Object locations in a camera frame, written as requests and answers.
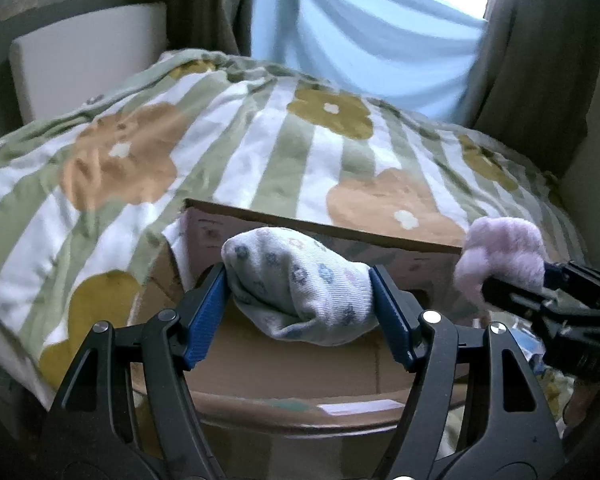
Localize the fluffy pink sock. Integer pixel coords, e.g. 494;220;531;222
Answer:
453;217;546;309

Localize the white floral patterned sock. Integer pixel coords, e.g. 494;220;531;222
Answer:
221;228;378;347

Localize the open cardboard box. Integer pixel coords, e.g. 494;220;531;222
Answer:
132;200;460;479

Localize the striped floral blanket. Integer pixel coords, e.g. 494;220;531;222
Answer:
0;49;585;405

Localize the dark grey curtain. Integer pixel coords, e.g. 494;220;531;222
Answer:
457;0;600;178

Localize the light blue curtain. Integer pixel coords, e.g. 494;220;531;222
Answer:
250;0;486;122

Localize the white headboard cushion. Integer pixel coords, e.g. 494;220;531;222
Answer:
9;2;166;124

